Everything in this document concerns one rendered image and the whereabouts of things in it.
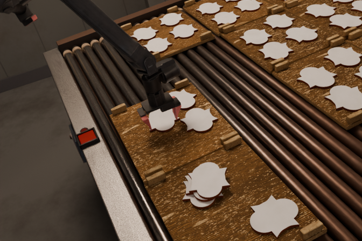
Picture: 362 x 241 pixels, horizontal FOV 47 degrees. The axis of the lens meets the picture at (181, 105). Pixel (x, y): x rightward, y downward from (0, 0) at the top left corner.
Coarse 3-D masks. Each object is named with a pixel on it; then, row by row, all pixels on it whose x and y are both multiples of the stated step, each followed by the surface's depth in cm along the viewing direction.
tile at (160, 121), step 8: (152, 112) 155; (160, 112) 154; (168, 112) 153; (152, 120) 151; (160, 120) 150; (168, 120) 149; (176, 120) 149; (152, 128) 147; (160, 128) 146; (168, 128) 146
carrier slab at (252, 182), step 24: (240, 144) 134; (192, 168) 129; (240, 168) 126; (264, 168) 124; (168, 192) 123; (240, 192) 118; (264, 192) 117; (288, 192) 115; (168, 216) 116; (192, 216) 115; (216, 216) 113; (240, 216) 112; (312, 216) 108; (192, 240) 109; (216, 240) 107; (240, 240) 106; (264, 240) 105; (288, 240) 103
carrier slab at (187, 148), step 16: (128, 112) 159; (128, 128) 151; (144, 128) 150; (176, 128) 146; (224, 128) 142; (128, 144) 144; (144, 144) 143; (160, 144) 141; (176, 144) 140; (192, 144) 138; (208, 144) 137; (144, 160) 136; (160, 160) 135; (176, 160) 133; (192, 160) 132; (144, 176) 130
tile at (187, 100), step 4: (172, 92) 163; (176, 92) 162; (180, 92) 162; (184, 92) 161; (176, 96) 160; (180, 96) 159; (184, 96) 159; (188, 96) 158; (192, 96) 158; (180, 100) 157; (184, 100) 157; (188, 100) 156; (192, 100) 156; (184, 104) 155; (188, 104) 154; (192, 104) 154; (180, 108) 154; (184, 108) 153; (188, 108) 153
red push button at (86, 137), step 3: (87, 132) 155; (90, 132) 155; (93, 132) 154; (81, 135) 155; (84, 135) 154; (87, 135) 154; (90, 135) 154; (93, 135) 153; (81, 138) 153; (84, 138) 153; (87, 138) 152; (90, 138) 152; (93, 138) 152; (81, 141) 152; (84, 141) 151; (87, 141) 151
